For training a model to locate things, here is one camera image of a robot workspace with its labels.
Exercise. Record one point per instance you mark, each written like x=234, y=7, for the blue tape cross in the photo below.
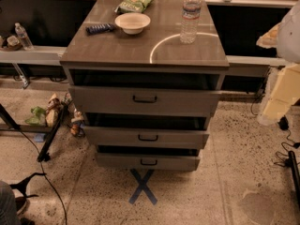
x=142, y=187

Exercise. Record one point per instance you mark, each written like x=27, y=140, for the grey drawer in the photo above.
x=168, y=102
x=141, y=137
x=150, y=162

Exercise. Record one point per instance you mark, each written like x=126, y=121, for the small figurine on floor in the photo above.
x=77, y=124

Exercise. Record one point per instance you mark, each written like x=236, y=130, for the brown snack bag on floor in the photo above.
x=53, y=110

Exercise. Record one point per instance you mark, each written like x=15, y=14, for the green chip bag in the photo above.
x=136, y=6

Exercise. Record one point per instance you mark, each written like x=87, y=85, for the middle grey drawer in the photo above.
x=141, y=137

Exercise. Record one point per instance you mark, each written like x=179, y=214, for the top grey drawer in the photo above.
x=168, y=102

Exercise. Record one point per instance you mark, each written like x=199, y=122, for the person's jeans leg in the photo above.
x=8, y=209

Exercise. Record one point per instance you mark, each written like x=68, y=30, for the dark blue snack bar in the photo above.
x=99, y=28

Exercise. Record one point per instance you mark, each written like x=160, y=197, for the black power adapter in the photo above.
x=283, y=123

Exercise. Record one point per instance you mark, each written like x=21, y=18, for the white paper bowl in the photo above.
x=132, y=23

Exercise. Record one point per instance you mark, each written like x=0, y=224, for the round bowl on shelf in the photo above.
x=9, y=44

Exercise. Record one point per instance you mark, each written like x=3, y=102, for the bottom grey drawer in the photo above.
x=150, y=162

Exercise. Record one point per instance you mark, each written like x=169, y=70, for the clear plastic water bottle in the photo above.
x=190, y=17

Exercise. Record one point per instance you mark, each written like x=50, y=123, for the black tripod leg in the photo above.
x=44, y=152

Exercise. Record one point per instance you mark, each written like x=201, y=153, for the small water bottle on shelf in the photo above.
x=23, y=37

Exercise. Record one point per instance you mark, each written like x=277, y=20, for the green snack bag on floor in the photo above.
x=38, y=117

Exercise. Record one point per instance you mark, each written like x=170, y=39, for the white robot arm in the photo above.
x=293, y=18

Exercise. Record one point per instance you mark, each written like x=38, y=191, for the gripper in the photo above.
x=290, y=37

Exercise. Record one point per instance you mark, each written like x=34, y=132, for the grey drawer cabinet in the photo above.
x=154, y=59

